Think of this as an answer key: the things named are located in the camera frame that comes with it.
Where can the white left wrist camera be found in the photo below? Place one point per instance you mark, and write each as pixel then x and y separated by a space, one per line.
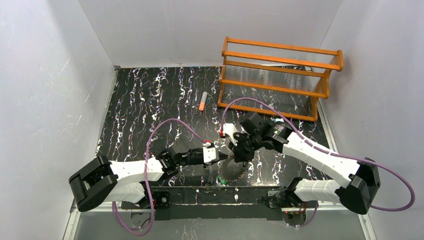
pixel 210 153

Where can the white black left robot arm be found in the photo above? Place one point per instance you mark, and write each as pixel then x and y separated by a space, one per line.
pixel 102 180

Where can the grey orange marker pen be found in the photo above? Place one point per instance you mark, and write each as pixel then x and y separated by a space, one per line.
pixel 203 101

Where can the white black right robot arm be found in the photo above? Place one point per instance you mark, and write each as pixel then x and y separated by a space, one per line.
pixel 353 184

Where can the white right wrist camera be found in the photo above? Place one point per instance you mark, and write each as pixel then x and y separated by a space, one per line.
pixel 227 131

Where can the green headed key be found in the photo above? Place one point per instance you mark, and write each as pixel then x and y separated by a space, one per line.
pixel 221 180

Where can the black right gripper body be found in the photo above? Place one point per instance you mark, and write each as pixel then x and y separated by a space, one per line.
pixel 241 151

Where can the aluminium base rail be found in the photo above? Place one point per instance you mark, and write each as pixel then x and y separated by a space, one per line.
pixel 234 213

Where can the orange wooden two-tier shelf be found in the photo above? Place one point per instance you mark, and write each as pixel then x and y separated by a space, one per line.
pixel 291 79

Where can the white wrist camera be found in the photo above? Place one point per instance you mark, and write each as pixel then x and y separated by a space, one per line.
pixel 210 153
pixel 227 131

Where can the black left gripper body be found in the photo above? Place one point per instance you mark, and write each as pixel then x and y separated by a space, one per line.
pixel 200 156

